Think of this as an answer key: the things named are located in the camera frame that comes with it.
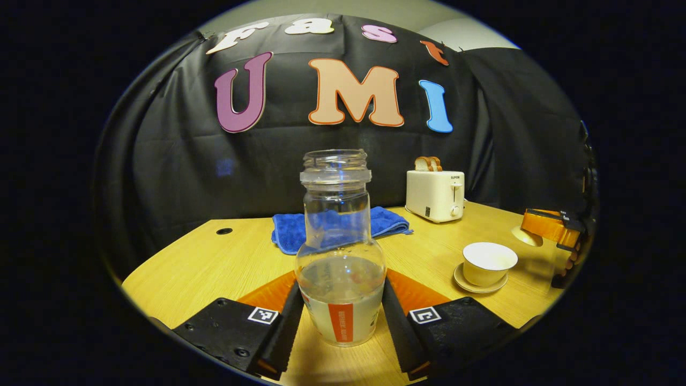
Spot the white teacup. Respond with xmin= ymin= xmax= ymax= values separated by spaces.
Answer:
xmin=463 ymin=242 xmax=519 ymax=287

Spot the clear water bottle orange label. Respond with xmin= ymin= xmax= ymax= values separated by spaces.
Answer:
xmin=295 ymin=149 xmax=387 ymax=347

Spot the white teacup lid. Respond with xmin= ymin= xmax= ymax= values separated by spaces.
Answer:
xmin=511 ymin=225 xmax=544 ymax=248

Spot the white saucer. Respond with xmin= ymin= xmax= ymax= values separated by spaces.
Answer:
xmin=453 ymin=262 xmax=509 ymax=294

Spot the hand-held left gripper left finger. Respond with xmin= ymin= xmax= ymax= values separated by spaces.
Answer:
xmin=171 ymin=270 xmax=305 ymax=381

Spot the black backdrop cloth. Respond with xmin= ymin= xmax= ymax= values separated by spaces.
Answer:
xmin=94 ymin=13 xmax=595 ymax=279

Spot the white toaster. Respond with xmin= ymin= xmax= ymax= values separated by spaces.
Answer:
xmin=405 ymin=170 xmax=466 ymax=224

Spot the blue towel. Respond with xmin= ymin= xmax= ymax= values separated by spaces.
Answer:
xmin=271 ymin=206 xmax=414 ymax=256

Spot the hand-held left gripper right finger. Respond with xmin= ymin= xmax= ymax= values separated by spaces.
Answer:
xmin=381 ymin=269 xmax=520 ymax=382

